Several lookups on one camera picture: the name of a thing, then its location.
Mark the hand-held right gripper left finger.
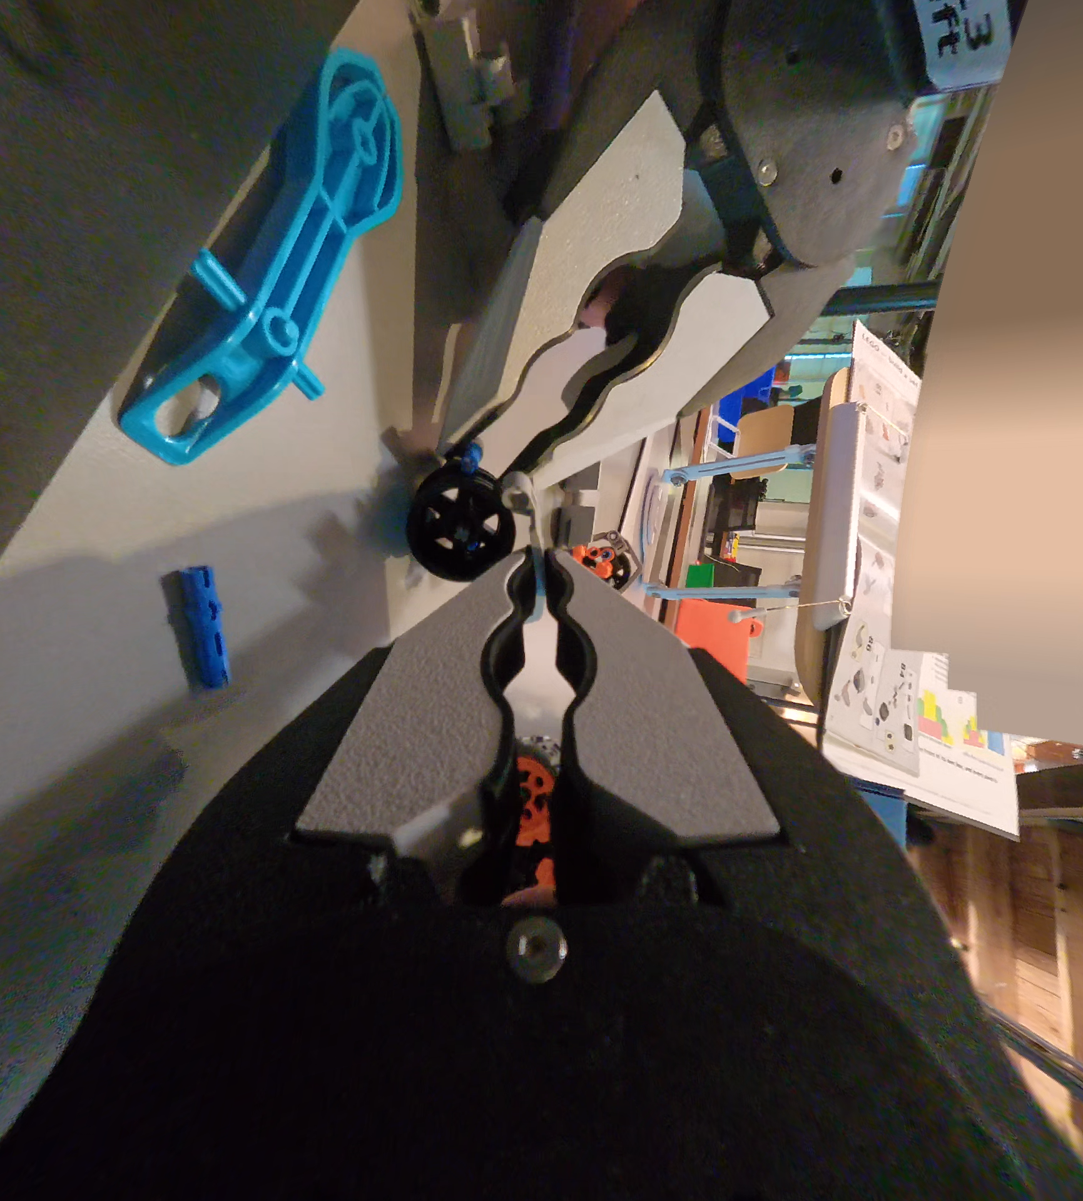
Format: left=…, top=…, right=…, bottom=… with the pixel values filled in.
left=293, top=548, right=527, bottom=883

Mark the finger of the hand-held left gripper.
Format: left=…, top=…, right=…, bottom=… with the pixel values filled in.
left=500, top=269, right=780, bottom=484
left=438, top=94, right=692, bottom=455

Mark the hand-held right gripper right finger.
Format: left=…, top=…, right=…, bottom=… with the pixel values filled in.
left=545, top=548, right=782, bottom=883

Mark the grey axle connector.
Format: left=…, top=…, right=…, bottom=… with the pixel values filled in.
left=496, top=469, right=553, bottom=564

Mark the orange storage bin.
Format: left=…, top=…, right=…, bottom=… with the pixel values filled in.
left=669, top=597, right=756, bottom=684

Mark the large grey tracked brick vehicle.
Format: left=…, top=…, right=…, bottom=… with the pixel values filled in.
left=510, top=751, right=565, bottom=883

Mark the small grey orange brick assembly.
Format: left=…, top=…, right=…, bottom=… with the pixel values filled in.
left=570, top=532, right=640, bottom=587

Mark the blue connector pin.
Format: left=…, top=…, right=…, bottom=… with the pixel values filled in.
left=166, top=563, right=236, bottom=691

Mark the white stand platform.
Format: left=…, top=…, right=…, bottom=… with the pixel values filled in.
left=795, top=400, right=865, bottom=718

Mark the instruction booklet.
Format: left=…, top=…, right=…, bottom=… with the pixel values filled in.
left=819, top=315, right=1026, bottom=841

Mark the beige panel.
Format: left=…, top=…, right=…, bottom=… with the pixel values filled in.
left=889, top=0, right=1083, bottom=711

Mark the light blue paddle piece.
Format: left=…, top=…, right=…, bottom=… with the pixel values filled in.
left=120, top=47, right=401, bottom=467

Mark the black dimpled foam mat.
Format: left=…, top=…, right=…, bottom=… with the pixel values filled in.
left=0, top=0, right=363, bottom=649

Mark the grey bracket brick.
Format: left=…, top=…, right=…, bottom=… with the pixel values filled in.
left=410, top=0, right=527, bottom=155

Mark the metal rail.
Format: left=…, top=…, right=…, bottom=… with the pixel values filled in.
left=979, top=1001, right=1083, bottom=1141

